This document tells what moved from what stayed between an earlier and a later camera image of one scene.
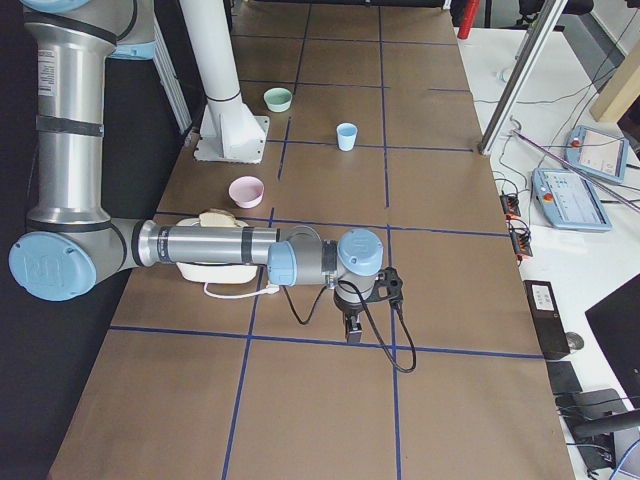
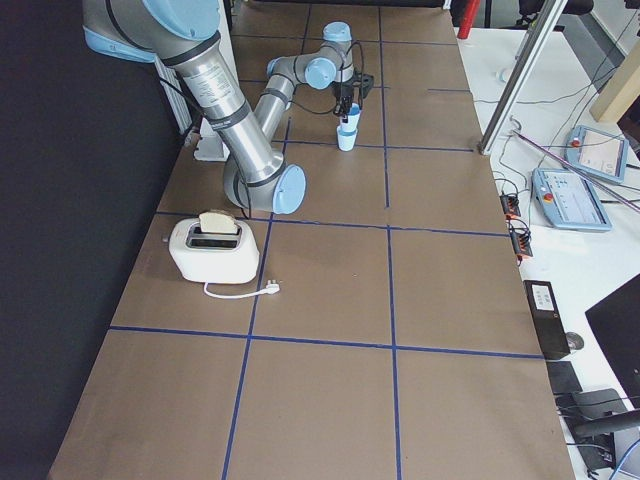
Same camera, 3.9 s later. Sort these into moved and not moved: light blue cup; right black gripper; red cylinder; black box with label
Moved: right black gripper
Not moved: red cylinder; black box with label; light blue cup
